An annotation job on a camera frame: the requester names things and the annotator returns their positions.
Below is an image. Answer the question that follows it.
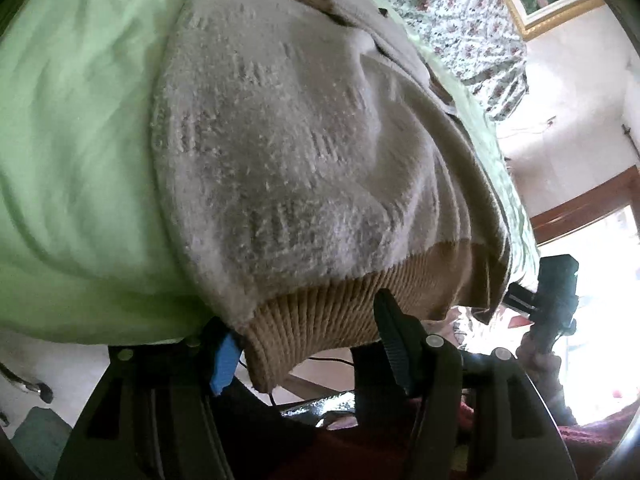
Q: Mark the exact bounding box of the teal cloth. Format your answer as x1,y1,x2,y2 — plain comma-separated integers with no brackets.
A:
9,406,75,471

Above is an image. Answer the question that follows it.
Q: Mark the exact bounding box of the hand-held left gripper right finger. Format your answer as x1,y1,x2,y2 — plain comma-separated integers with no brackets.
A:
372,288,572,480

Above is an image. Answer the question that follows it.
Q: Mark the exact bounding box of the shiny metal bar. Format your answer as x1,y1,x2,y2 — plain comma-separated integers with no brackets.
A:
279,394,359,420

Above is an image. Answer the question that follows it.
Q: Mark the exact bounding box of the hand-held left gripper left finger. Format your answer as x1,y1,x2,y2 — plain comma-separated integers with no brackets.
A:
54,317,247,480

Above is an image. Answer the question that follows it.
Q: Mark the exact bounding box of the person's maroon clothing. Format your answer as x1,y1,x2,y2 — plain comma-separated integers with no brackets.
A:
220,390,640,480

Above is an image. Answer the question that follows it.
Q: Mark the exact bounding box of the floral quilt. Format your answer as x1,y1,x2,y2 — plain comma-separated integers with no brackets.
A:
345,0,531,122

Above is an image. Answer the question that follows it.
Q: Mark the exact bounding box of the wooden door frame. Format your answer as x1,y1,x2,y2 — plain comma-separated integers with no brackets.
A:
529,166,640,247

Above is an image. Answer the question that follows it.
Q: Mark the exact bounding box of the black cable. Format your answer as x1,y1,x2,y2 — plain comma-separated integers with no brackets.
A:
267,355,357,407

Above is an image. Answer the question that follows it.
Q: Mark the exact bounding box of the beige knit sweater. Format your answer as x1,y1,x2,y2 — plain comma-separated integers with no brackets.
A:
149,0,512,394

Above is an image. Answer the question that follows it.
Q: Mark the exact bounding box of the light green bed sheet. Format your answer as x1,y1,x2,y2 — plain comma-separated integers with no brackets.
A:
0,0,541,347

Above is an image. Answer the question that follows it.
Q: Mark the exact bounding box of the person's right hand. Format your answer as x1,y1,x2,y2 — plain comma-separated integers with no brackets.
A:
516,331,566,411

